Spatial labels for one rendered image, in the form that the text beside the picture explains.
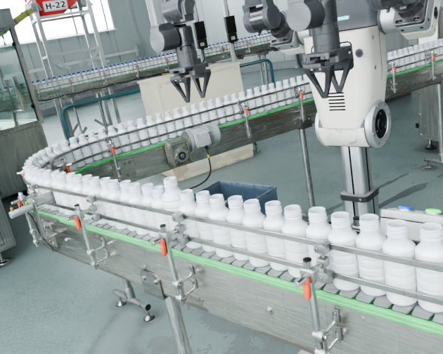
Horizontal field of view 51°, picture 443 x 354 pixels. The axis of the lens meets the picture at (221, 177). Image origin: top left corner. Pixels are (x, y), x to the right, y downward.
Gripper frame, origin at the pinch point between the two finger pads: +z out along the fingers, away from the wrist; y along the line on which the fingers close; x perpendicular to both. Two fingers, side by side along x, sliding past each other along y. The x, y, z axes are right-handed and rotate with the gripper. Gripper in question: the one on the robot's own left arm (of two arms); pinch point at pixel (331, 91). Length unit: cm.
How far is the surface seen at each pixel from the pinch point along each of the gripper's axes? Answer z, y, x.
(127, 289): 123, 31, 177
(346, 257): 30.5, -18.1, -10.3
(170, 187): 21, -18, 44
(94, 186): 25, -18, 85
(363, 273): 33.5, -17.9, -13.8
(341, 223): 23.3, -17.2, -9.5
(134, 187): 23, -18, 61
